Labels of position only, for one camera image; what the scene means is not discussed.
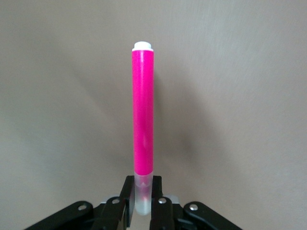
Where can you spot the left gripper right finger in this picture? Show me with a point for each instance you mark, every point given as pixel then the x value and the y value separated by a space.
pixel 163 215

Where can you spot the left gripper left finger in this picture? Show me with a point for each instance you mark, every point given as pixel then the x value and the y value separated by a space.
pixel 112 215

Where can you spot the pink marker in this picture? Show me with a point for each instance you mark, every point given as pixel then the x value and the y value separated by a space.
pixel 143 107

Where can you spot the brown table cover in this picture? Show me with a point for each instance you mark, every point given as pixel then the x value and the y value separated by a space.
pixel 48 72

